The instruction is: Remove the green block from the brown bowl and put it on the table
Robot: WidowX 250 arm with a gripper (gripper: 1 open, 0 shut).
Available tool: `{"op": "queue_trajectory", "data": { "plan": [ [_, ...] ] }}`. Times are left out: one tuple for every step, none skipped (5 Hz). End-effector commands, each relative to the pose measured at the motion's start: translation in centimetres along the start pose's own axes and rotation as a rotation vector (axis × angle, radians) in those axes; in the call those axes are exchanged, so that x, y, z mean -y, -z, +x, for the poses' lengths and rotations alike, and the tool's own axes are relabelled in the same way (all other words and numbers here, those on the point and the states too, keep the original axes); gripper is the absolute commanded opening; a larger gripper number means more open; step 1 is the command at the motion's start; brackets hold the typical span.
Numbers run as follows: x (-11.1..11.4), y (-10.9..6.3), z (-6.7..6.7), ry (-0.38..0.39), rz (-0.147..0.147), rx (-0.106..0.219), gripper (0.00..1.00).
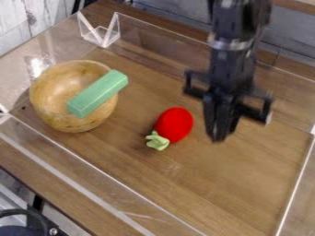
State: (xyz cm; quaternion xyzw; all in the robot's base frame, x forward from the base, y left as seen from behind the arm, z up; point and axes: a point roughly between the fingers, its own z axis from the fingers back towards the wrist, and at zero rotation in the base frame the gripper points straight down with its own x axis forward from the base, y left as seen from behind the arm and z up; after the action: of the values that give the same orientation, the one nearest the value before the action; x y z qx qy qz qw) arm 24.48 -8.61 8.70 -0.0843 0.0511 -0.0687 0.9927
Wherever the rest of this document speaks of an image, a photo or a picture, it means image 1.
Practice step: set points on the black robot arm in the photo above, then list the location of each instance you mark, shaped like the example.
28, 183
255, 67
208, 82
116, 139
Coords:
239, 21

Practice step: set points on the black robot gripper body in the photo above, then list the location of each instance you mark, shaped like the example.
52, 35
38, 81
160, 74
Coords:
230, 82

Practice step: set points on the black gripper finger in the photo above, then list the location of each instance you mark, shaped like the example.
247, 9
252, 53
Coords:
215, 120
231, 116

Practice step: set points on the brown wooden bowl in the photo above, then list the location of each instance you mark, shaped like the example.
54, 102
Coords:
52, 89

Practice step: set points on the red plush strawberry toy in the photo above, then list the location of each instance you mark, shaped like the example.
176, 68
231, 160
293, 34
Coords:
172, 127

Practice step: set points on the black clamp with cable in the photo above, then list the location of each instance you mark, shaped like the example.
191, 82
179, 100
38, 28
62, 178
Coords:
22, 220

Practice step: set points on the clear acrylic tray enclosure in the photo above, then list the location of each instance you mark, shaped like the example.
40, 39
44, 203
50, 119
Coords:
120, 189

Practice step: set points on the green rectangular block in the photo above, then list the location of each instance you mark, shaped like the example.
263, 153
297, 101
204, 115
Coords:
98, 93

